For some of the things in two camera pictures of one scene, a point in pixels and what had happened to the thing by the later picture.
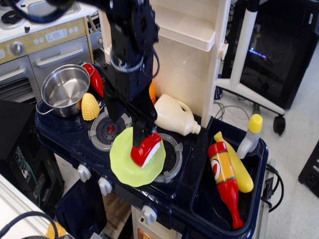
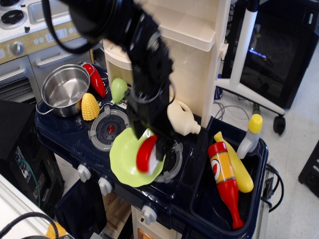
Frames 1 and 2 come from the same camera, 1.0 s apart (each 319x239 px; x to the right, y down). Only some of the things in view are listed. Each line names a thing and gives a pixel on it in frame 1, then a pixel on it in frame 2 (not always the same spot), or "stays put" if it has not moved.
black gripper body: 129,85 -> 148,97
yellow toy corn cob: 90,107 stays put
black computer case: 26,162 stays put
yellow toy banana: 244,181 stays put
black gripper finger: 152,129 -> 162,146
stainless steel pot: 63,88 stays put
